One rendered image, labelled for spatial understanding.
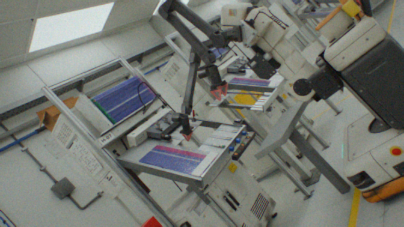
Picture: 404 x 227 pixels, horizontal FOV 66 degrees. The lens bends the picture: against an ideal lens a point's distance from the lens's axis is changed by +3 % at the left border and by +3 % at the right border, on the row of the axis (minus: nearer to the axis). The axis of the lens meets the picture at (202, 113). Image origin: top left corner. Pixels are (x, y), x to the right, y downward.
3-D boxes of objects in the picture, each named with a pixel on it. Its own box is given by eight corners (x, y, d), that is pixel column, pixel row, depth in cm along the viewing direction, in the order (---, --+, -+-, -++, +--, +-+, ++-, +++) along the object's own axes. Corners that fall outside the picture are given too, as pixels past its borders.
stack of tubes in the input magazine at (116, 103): (157, 96, 261) (136, 73, 261) (115, 124, 223) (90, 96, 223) (151, 104, 269) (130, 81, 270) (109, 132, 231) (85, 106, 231)
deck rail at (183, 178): (204, 186, 184) (202, 178, 181) (202, 188, 182) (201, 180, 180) (118, 163, 219) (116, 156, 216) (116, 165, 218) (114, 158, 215)
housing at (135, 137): (175, 123, 267) (172, 108, 261) (138, 152, 230) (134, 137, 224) (167, 122, 271) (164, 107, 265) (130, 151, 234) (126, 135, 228)
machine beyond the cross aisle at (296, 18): (372, 30, 609) (305, -39, 612) (368, 42, 547) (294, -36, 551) (315, 73, 699) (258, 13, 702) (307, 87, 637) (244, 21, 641)
